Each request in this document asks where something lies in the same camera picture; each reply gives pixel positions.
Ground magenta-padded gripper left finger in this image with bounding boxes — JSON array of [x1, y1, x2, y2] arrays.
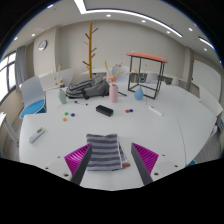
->
[[42, 143, 94, 186]]

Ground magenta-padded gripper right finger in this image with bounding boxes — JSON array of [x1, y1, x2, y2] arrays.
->
[[130, 142, 183, 186]]

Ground grey striped towel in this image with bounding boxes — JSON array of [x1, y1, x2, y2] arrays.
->
[[85, 133, 132, 172]]

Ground white remote control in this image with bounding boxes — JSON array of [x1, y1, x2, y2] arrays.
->
[[27, 126, 46, 144]]

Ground white flat bar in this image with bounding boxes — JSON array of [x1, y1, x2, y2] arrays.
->
[[148, 105, 164, 117]]

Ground black rectangular box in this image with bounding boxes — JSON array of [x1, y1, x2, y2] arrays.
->
[[95, 104, 114, 117]]

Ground black marker pen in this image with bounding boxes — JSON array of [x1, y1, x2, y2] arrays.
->
[[73, 100, 89, 107]]

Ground green vase with dried flowers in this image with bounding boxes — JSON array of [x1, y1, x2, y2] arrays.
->
[[53, 63, 68, 105]]

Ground blue vase with flowers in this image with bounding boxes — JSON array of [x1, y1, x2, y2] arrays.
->
[[133, 64, 148, 101]]

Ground pink vase with flowers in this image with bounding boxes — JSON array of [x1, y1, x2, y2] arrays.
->
[[103, 60, 124, 104]]

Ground grey backpack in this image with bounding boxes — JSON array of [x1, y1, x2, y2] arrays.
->
[[65, 75, 111, 100]]

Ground white chair with blue seat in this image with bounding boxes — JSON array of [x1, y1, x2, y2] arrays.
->
[[19, 75, 48, 120]]

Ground whiteboard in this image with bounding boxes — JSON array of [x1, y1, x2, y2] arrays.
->
[[192, 59, 223, 101]]

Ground black metal stand orange top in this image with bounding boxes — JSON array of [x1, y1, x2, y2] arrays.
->
[[125, 51, 168, 100]]

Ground grey curtain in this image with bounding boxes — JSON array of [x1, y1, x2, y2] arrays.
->
[[14, 45, 28, 93]]

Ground window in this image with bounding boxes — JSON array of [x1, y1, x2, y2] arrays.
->
[[0, 51, 18, 103]]

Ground wooden coat rack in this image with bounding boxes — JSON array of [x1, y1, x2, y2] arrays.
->
[[82, 21, 100, 80]]

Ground ceiling spot lights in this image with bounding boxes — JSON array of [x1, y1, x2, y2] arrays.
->
[[13, 3, 214, 49]]

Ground ceiling strip light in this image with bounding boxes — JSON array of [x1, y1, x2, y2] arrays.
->
[[73, 0, 184, 38]]

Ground round wall clock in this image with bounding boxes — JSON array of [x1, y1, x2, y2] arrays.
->
[[37, 39, 48, 52]]

